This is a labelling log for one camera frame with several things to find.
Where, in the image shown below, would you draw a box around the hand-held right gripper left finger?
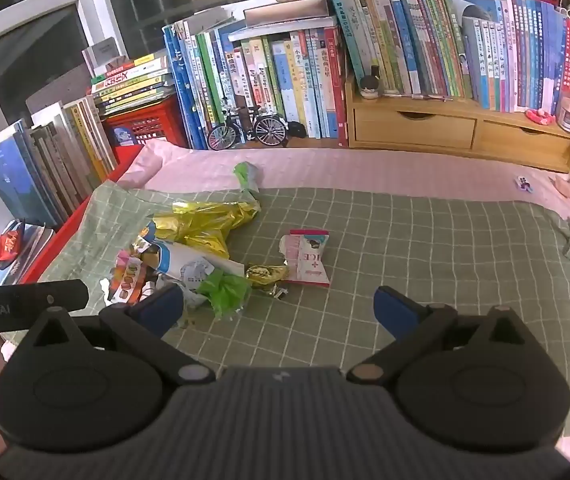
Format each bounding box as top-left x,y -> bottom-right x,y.
2,284 -> 217,386

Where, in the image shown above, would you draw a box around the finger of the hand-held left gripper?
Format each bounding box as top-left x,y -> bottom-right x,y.
25,280 -> 90,330

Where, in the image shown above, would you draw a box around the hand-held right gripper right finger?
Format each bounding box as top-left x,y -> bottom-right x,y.
347,286 -> 548,383

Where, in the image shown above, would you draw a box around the colourful snack wrapper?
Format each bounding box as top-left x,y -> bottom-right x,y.
101,249 -> 160,307

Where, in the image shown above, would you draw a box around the blue white snack wrapper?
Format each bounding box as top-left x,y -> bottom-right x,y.
154,239 -> 247,308

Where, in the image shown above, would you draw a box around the gold foil wrapper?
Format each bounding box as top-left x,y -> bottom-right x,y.
151,199 -> 262,262

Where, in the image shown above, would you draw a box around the pink snack wrapper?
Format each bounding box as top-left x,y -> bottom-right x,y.
279,229 -> 332,289

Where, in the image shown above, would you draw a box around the row of grey upright books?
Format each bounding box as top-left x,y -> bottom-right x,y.
0,95 -> 118,228

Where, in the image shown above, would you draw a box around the stack of flat books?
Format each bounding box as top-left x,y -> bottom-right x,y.
89,52 -> 177,115

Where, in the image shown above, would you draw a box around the row of thin colourful books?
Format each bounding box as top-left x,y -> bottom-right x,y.
324,0 -> 570,114

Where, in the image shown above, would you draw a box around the red tray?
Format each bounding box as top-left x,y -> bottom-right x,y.
20,144 -> 143,283

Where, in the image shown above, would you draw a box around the pile of magazines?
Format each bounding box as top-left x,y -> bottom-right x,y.
0,219 -> 56,287

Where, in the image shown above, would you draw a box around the red folded paper toy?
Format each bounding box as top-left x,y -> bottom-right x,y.
0,219 -> 29,272

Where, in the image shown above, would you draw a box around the green checked cloth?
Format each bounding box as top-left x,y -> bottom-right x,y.
37,180 -> 570,438

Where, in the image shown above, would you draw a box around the gold candy wrapper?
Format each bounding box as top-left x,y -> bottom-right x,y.
244,262 -> 291,289

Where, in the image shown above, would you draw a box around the red plastic crate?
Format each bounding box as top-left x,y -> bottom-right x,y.
104,94 -> 187,150

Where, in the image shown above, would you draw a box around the wooden drawer organizer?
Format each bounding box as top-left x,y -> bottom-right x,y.
344,74 -> 570,174

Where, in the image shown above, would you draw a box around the model bicycle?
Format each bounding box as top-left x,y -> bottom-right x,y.
207,97 -> 289,151

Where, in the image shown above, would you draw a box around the small doll figurine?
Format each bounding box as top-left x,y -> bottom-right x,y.
359,64 -> 382,104

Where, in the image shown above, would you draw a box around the grey standing book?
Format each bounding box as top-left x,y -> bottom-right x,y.
82,37 -> 122,79

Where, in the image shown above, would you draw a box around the grey flat box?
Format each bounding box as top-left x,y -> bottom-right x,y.
242,0 -> 337,29

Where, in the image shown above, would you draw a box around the pink hair tie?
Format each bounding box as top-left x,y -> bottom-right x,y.
524,107 -> 557,126

